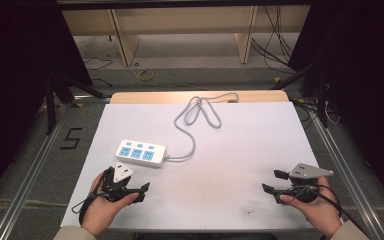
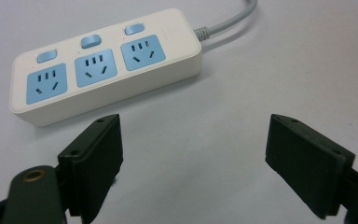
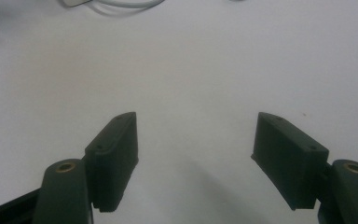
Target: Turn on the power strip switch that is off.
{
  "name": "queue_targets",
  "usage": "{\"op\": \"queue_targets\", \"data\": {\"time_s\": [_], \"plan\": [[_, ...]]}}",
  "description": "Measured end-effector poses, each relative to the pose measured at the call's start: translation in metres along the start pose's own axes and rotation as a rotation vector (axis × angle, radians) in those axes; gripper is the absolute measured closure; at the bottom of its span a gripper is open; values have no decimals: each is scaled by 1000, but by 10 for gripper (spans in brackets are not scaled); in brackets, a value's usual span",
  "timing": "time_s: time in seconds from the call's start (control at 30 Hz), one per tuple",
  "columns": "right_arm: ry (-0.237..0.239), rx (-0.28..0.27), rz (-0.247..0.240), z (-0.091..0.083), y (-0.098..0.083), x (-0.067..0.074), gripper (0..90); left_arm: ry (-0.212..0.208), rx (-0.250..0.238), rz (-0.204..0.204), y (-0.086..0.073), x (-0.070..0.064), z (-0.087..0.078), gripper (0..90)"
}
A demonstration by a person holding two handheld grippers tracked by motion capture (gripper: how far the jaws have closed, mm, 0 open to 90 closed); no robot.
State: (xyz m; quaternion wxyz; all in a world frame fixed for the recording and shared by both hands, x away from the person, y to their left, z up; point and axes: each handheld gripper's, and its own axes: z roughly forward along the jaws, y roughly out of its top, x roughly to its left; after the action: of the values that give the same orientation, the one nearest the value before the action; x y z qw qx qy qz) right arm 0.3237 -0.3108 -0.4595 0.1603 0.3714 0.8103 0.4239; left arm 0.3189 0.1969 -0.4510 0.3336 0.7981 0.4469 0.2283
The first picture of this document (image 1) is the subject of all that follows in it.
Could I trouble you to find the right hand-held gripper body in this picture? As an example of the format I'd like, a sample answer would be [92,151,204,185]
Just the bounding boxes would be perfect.
[274,162,335,205]

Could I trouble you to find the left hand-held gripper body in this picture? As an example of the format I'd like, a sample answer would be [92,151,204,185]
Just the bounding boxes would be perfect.
[101,161,142,203]

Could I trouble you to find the person's left hand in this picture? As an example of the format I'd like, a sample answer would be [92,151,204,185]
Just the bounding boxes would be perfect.
[81,171,141,238]

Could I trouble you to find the person's right hand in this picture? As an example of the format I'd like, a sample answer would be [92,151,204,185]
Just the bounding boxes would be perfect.
[278,176,343,240]

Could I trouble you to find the white power strip blue sockets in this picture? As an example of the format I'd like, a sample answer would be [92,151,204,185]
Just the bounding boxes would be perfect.
[114,138,167,169]

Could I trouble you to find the white table board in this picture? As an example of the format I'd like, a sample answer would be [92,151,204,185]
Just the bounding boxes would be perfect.
[60,101,321,233]

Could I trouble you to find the black tripod stand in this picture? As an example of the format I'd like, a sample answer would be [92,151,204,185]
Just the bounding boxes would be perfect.
[44,70,105,136]
[272,61,330,129]

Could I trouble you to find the light wooden table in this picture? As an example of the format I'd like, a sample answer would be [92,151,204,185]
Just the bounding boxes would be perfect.
[109,90,290,105]

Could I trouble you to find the black curtain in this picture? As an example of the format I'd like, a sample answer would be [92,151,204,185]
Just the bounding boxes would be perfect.
[287,0,384,216]
[0,0,94,209]

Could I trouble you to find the wooden shelf unit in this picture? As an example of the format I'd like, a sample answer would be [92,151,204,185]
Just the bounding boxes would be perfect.
[61,4,312,67]

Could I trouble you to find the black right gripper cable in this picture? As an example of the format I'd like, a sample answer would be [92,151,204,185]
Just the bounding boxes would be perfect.
[281,184,372,240]

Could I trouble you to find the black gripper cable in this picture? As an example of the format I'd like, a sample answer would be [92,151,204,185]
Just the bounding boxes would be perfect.
[70,166,115,225]
[281,184,372,240]

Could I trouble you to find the metal floor rail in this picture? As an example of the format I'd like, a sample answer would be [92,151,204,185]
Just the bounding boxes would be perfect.
[306,99,384,240]
[0,102,72,240]

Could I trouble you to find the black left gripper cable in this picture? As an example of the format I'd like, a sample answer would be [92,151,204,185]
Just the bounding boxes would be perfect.
[70,166,115,225]

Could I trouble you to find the white floor cable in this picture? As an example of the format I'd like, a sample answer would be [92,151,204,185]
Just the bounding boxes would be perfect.
[323,100,342,126]

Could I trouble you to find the grey power strip cable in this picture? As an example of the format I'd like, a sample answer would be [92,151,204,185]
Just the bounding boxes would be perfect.
[164,92,240,162]

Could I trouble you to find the yellow cable coil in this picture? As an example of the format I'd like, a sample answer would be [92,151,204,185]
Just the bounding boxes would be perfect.
[137,68,156,83]

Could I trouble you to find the thin black floor cable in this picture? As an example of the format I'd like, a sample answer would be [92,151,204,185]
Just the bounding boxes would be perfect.
[83,55,114,72]

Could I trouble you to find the bundle of black cables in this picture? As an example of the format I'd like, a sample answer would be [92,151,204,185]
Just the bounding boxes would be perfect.
[250,5,296,72]

